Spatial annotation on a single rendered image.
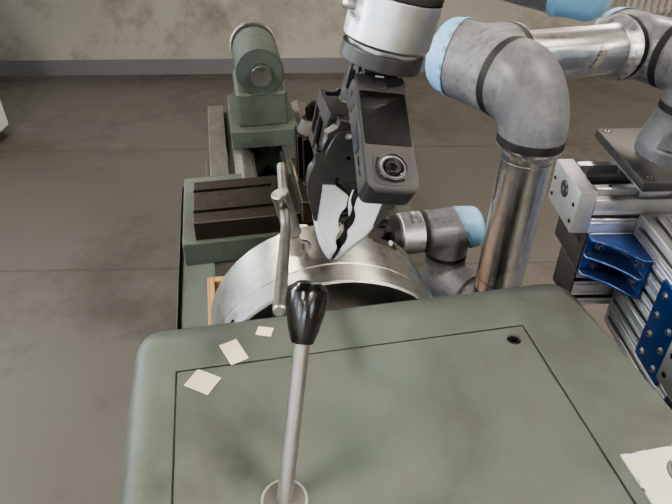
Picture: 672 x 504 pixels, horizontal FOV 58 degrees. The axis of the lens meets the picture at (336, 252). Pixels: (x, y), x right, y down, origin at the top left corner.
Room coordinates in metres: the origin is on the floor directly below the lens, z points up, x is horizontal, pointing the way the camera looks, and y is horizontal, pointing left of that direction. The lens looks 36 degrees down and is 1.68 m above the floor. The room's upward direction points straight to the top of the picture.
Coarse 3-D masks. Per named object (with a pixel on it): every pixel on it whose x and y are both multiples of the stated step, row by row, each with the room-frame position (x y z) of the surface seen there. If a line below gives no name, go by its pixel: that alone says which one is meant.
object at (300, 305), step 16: (288, 288) 0.34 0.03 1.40; (304, 288) 0.34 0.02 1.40; (320, 288) 0.34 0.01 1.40; (288, 304) 0.33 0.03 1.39; (304, 304) 0.33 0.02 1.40; (320, 304) 0.33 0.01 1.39; (288, 320) 0.33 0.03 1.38; (304, 320) 0.32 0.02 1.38; (320, 320) 0.33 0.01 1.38; (304, 336) 0.32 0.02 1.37
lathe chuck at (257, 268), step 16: (272, 240) 0.65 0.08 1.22; (304, 240) 0.64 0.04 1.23; (368, 240) 0.65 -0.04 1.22; (256, 256) 0.63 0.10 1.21; (272, 256) 0.62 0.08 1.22; (304, 256) 0.60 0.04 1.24; (320, 256) 0.60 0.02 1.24; (352, 256) 0.60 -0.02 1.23; (368, 256) 0.61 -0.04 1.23; (384, 256) 0.63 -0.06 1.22; (400, 256) 0.65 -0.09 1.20; (240, 272) 0.62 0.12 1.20; (256, 272) 0.60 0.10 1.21; (272, 272) 0.59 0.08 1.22; (400, 272) 0.60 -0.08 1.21; (416, 272) 0.65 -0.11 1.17; (224, 288) 0.62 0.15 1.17; (240, 288) 0.59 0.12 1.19; (256, 288) 0.57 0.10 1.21; (224, 304) 0.59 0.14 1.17; (240, 304) 0.56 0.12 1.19; (224, 320) 0.56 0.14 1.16
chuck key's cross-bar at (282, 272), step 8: (280, 168) 0.70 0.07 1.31; (280, 176) 0.68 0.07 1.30; (280, 184) 0.66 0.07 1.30; (288, 208) 0.61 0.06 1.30; (280, 216) 0.59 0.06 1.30; (288, 216) 0.59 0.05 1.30; (280, 224) 0.58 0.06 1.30; (288, 224) 0.57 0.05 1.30; (280, 232) 0.56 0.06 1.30; (288, 232) 0.55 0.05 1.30; (280, 240) 0.53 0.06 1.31; (288, 240) 0.53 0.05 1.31; (280, 248) 0.51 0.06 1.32; (288, 248) 0.51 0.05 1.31; (280, 256) 0.49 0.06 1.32; (288, 256) 0.49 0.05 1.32; (280, 264) 0.47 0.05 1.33; (288, 264) 0.47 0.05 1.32; (280, 272) 0.45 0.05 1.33; (288, 272) 0.46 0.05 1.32; (280, 280) 0.43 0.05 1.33; (280, 288) 0.42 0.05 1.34; (280, 296) 0.40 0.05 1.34; (280, 304) 0.39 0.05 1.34; (280, 312) 0.38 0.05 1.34
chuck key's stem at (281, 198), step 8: (280, 192) 0.62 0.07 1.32; (288, 192) 0.62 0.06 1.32; (272, 200) 0.61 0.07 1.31; (280, 200) 0.61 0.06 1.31; (288, 200) 0.61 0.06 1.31; (280, 208) 0.61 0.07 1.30; (296, 216) 0.62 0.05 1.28; (296, 224) 0.61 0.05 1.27; (296, 232) 0.61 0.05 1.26; (296, 240) 0.61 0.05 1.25; (296, 248) 0.61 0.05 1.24
